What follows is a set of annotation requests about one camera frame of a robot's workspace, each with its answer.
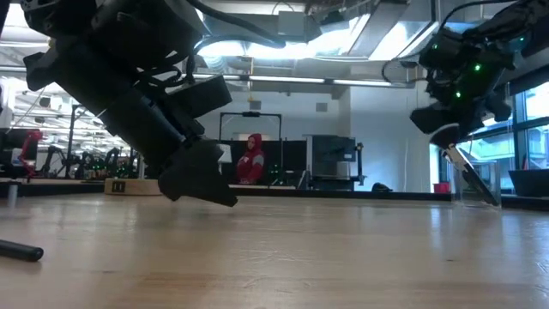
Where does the thin black makeup brush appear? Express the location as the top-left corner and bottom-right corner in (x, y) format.
(0, 239), (45, 263)

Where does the black aluminium table frame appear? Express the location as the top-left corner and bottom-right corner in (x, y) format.
(0, 182), (549, 211)

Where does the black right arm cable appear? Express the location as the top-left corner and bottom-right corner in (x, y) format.
(381, 0), (516, 85)

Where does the black gantry frame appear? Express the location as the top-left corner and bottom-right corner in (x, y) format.
(218, 110), (284, 142)

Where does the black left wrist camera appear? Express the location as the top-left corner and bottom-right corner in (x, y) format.
(165, 75), (233, 121)

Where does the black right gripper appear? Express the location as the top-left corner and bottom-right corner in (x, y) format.
(409, 27), (516, 149)

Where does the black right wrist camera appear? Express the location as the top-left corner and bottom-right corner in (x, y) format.
(483, 91), (515, 124)

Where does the silver ventilation duct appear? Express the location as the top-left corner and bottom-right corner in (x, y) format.
(349, 0), (441, 61)

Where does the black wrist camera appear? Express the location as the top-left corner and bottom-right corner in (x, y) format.
(483, 91), (515, 124)
(165, 75), (233, 121)

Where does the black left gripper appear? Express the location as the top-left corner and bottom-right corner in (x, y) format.
(100, 88), (239, 209)

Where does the black equipment cabinet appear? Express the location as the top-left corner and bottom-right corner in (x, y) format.
(305, 134), (368, 191)

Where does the person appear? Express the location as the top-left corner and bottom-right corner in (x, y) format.
(235, 132), (266, 185)

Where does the black partition panel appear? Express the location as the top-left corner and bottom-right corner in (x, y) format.
(220, 139), (308, 186)

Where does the black bin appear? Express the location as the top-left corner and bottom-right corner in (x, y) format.
(508, 168), (549, 198)

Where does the small grey post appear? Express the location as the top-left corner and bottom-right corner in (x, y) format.
(6, 179), (21, 209)

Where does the long tube light fixture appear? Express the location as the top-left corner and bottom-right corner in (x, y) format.
(192, 72), (416, 89)

